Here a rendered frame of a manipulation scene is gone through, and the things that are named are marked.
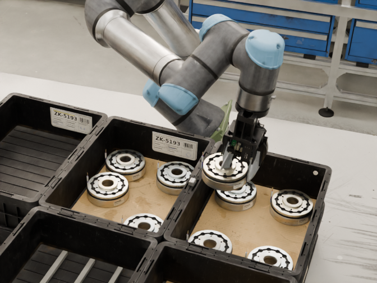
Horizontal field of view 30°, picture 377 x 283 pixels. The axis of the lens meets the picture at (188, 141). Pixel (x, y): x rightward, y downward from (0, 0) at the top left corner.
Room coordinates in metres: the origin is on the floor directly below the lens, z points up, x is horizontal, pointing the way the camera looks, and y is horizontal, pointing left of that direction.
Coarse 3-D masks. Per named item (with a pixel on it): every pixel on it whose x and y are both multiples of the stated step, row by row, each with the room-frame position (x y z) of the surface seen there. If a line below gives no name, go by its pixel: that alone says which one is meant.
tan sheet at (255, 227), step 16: (208, 208) 1.33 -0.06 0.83; (256, 208) 1.33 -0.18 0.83; (208, 224) 1.27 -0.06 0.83; (224, 224) 1.27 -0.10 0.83; (240, 224) 1.27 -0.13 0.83; (256, 224) 1.28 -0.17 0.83; (272, 224) 1.28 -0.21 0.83; (304, 224) 1.29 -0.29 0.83; (240, 240) 1.22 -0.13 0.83; (256, 240) 1.22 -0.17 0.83; (272, 240) 1.22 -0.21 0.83; (288, 240) 1.23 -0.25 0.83
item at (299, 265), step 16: (288, 160) 1.41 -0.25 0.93; (304, 160) 1.41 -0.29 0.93; (192, 192) 1.26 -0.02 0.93; (320, 192) 1.29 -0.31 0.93; (320, 208) 1.23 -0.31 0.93; (176, 224) 1.15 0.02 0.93; (176, 240) 1.10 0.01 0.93; (304, 240) 1.12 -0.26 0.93; (224, 256) 1.06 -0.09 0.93; (240, 256) 1.06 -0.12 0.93; (304, 256) 1.07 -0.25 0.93; (288, 272) 1.02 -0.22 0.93
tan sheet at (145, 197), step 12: (156, 168) 1.48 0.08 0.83; (144, 180) 1.42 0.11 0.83; (156, 180) 1.43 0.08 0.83; (84, 192) 1.36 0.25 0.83; (132, 192) 1.37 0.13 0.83; (144, 192) 1.38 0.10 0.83; (156, 192) 1.38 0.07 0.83; (84, 204) 1.32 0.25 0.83; (132, 204) 1.33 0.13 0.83; (144, 204) 1.33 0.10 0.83; (156, 204) 1.33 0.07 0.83; (168, 204) 1.33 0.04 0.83; (96, 216) 1.27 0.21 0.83; (108, 216) 1.28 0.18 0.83; (120, 216) 1.28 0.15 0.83
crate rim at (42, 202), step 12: (108, 120) 1.54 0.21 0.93; (120, 120) 1.55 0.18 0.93; (132, 120) 1.55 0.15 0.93; (96, 132) 1.49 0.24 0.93; (168, 132) 1.51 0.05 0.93; (180, 132) 1.51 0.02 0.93; (204, 156) 1.40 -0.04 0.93; (72, 168) 1.33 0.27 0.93; (60, 180) 1.28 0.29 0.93; (48, 192) 1.24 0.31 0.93; (48, 204) 1.19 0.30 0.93; (180, 204) 1.22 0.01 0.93; (84, 216) 1.16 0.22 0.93; (168, 216) 1.18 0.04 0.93; (132, 228) 1.13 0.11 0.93
